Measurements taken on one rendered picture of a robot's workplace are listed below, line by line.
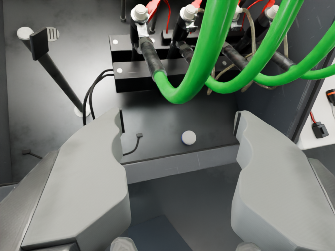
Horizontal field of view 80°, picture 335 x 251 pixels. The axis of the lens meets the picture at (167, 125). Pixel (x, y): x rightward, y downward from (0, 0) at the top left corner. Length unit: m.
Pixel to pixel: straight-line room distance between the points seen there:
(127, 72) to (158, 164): 0.20
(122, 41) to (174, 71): 0.13
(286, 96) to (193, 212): 1.12
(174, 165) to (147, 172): 0.06
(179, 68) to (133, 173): 0.24
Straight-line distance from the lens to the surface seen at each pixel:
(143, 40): 0.31
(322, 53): 0.27
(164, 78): 0.22
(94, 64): 0.62
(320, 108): 0.63
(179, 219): 1.46
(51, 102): 0.60
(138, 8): 0.35
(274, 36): 0.19
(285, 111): 0.52
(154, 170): 0.43
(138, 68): 0.44
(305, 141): 0.57
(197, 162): 0.45
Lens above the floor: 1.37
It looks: 74 degrees down
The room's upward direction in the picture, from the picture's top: 47 degrees clockwise
